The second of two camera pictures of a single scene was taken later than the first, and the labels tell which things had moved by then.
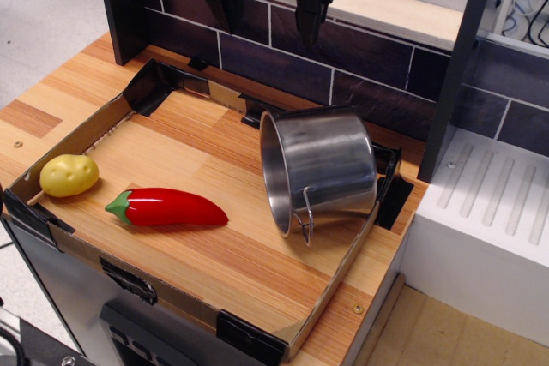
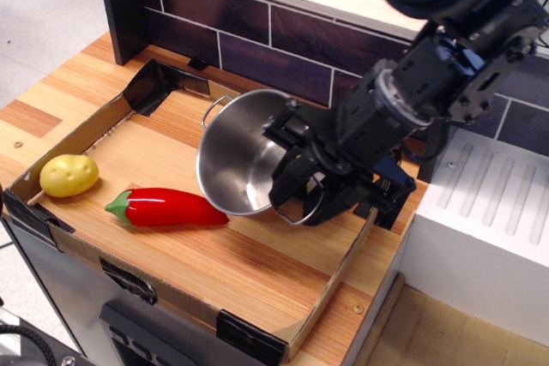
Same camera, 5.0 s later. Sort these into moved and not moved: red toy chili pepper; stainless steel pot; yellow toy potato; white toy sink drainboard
Moved: stainless steel pot
Not moved: red toy chili pepper; yellow toy potato; white toy sink drainboard
